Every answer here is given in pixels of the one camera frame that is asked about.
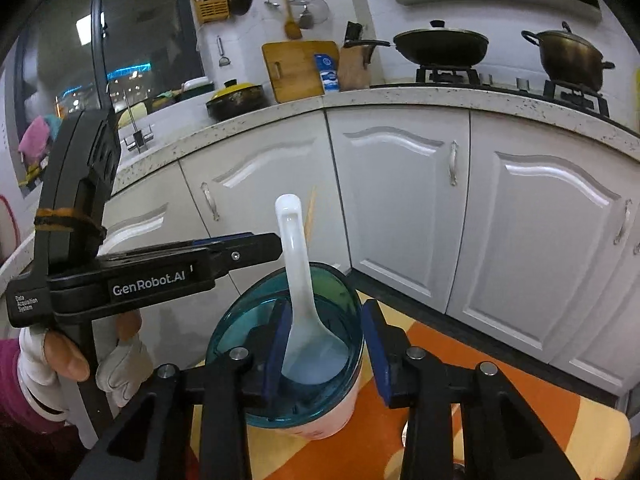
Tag gas stove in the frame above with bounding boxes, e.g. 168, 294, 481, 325
415, 64, 612, 118

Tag wooden spatula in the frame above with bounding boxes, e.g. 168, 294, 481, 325
272, 0, 304, 41

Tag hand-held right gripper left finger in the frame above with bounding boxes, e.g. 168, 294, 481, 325
70, 302, 294, 480

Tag yellow pot lid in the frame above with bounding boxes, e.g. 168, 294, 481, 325
210, 79, 252, 103

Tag floral cup with teal rim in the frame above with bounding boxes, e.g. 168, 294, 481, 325
205, 261, 364, 441

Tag wooden knife block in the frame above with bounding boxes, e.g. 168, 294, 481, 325
338, 45, 377, 92

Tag wooden cutting board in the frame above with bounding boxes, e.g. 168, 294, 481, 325
261, 41, 341, 104

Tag steel faucet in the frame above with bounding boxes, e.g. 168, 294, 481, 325
122, 92, 155, 155

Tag white ceramic spoon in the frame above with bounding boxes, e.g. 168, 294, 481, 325
275, 193, 349, 386

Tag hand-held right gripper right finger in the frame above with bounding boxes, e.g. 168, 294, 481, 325
361, 299, 576, 480

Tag white cabinet door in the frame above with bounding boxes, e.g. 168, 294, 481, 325
550, 245, 640, 398
97, 157, 201, 261
177, 110, 353, 366
444, 110, 640, 367
325, 107, 472, 316

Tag brown wooden chopstick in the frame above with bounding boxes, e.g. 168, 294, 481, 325
303, 186, 318, 235

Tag person's left hand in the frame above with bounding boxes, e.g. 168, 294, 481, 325
19, 310, 153, 413

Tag stockpot lid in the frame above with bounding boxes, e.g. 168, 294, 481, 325
536, 21, 603, 55

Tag black clay pot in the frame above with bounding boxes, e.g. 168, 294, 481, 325
206, 85, 268, 122

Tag dark window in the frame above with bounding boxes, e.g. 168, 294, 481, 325
0, 0, 206, 196

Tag black wok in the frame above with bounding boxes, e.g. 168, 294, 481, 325
344, 30, 490, 67

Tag orange printed blanket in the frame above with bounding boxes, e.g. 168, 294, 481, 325
192, 299, 632, 480

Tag yellow cloth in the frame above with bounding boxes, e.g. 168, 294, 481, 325
117, 102, 151, 131

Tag brass stockpot with lid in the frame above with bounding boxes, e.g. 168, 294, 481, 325
521, 30, 616, 92

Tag wok lid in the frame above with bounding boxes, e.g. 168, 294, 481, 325
393, 20, 488, 46

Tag blue carton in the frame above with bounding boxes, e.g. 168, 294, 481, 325
314, 53, 341, 93

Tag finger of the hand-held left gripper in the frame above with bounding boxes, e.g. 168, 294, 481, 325
197, 232, 285, 288
190, 231, 257, 249

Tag person's left forearm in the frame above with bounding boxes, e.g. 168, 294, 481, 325
0, 337, 71, 436

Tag pink cloth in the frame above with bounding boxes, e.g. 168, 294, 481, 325
18, 116, 53, 168

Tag yellow hanging utensil basket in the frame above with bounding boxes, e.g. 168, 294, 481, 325
194, 0, 231, 24

